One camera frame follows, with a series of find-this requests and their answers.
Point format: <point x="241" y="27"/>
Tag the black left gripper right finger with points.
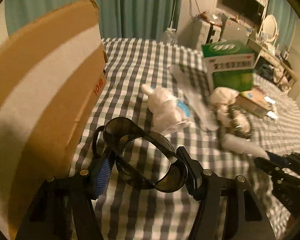
<point x="245" y="217"/>

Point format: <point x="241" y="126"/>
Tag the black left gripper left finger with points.
<point x="63" y="206"/>

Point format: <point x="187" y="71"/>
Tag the white black sachet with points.
<point x="272" y="113"/>

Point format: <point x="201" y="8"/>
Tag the white foam tube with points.
<point x="240" y="145"/>

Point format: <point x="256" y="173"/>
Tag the red beige capsule box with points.
<point x="253" y="102"/>

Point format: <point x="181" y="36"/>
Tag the black sunglasses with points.
<point x="123" y="144"/>

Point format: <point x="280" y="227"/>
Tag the cream fabric scrunchie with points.
<point x="222" y="98"/>

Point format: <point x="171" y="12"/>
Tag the white bear toy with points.
<point x="170" y="115"/>

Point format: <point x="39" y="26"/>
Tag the green 999 medicine box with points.
<point x="229" y="64"/>

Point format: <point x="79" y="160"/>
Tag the white dressing table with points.
<point x="262" y="54"/>

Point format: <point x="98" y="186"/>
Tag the brown cardboard box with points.
<point x="51" y="76"/>

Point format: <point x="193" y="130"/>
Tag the checkered bed sheet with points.
<point x="126" y="213"/>

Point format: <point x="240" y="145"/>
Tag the white oval vanity mirror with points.
<point x="269" y="30"/>

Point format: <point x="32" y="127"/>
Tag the silver mini fridge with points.
<point x="231" y="30"/>

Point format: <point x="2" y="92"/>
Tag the white suitcase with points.
<point x="203" y="33"/>

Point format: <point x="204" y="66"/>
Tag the teal window curtain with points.
<point x="286" y="19"/>

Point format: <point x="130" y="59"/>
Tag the large water bottle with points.
<point x="170" y="36"/>

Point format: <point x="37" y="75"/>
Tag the black wall television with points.
<point x="250" y="9"/>

